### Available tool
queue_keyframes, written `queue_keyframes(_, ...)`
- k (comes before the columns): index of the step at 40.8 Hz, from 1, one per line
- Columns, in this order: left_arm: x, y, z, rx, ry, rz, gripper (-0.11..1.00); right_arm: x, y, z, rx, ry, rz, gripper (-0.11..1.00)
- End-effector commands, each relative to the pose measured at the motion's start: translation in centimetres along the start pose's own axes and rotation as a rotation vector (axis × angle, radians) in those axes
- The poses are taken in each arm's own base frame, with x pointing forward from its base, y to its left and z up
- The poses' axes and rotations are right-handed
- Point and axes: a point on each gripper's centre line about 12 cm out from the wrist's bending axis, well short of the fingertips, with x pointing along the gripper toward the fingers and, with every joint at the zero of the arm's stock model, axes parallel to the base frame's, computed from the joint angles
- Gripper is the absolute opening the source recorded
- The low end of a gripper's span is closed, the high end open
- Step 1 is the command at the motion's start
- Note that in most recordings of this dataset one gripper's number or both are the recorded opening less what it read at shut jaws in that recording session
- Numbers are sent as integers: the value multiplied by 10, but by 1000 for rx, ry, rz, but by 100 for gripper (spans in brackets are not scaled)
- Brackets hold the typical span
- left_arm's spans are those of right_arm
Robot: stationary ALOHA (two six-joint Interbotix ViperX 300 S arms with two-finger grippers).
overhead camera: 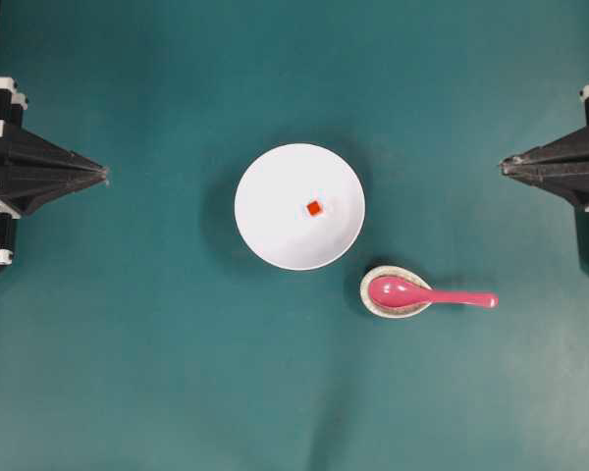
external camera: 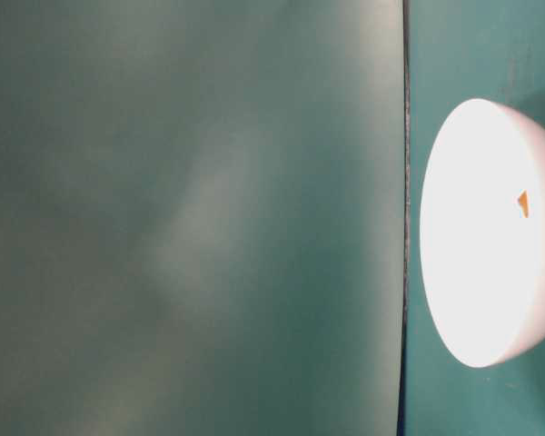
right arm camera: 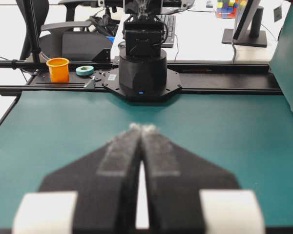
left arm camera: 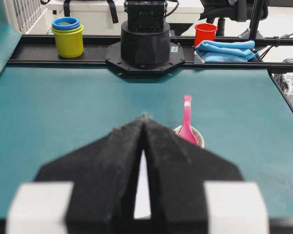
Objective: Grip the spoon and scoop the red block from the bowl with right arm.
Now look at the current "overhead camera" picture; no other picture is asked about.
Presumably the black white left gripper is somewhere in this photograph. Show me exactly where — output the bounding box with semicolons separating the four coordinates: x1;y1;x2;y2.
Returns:
0;77;107;273

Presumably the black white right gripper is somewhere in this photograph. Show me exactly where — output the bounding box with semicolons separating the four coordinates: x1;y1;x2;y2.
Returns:
500;84;589;253

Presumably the pink plastic spoon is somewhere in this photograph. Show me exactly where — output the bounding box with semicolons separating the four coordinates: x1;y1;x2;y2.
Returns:
368;276;499;308

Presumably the small red block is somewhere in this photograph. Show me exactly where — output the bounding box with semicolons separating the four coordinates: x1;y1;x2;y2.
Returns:
306;200;323;217

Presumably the speckled ceramic spoon rest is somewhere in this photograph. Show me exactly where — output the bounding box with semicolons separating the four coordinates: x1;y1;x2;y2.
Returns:
360;265;431;320

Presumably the white ceramic bowl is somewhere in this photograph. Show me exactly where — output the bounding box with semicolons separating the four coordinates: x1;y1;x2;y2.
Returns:
234;143;366;271

